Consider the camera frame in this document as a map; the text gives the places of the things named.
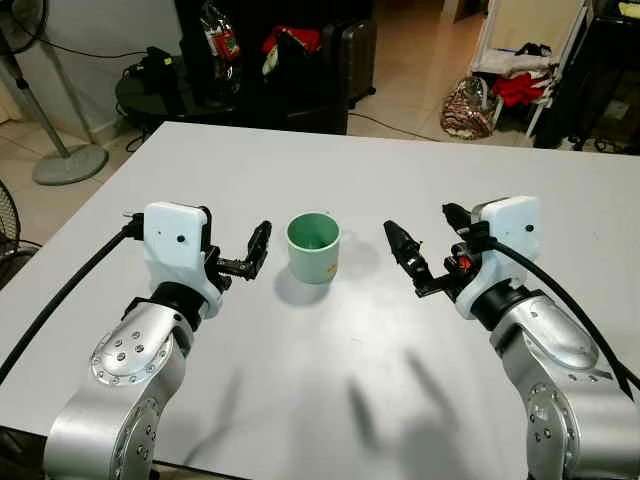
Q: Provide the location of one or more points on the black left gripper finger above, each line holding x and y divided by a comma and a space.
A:
259, 248
206, 218

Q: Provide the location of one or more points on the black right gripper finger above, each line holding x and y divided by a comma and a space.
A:
405, 250
458, 217

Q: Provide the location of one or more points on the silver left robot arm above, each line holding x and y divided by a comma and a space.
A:
130, 370

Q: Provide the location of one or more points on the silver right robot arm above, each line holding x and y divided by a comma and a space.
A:
560, 380

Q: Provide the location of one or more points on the light green cup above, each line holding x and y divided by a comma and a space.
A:
313, 262

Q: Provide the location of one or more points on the patterned shopping bag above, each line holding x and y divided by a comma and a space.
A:
465, 115

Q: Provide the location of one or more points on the round black side table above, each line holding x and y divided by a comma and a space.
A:
150, 103

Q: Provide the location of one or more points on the black cabinet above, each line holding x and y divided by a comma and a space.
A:
290, 105

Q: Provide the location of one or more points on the red garment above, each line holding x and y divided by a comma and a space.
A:
520, 90

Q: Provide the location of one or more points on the grey standing fan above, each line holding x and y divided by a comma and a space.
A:
68, 165

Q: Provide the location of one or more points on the small black bag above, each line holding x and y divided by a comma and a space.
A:
160, 70

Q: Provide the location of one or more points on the pale grey garment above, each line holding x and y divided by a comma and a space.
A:
510, 63

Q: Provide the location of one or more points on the clear plastic bag red print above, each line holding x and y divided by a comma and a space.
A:
222, 40

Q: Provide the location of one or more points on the black suitcase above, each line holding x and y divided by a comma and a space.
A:
358, 60

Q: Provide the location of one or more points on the black shelf unit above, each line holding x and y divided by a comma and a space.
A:
600, 90

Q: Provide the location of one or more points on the black floor fan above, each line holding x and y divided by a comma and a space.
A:
10, 225

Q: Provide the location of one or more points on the red cloth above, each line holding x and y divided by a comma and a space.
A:
295, 38

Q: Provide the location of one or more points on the white folding rack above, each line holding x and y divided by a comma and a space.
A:
540, 25

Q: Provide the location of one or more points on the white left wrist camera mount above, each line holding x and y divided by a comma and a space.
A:
175, 240

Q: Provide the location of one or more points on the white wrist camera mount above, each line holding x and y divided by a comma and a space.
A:
510, 230
175, 240

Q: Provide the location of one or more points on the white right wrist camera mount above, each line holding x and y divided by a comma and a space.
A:
510, 230

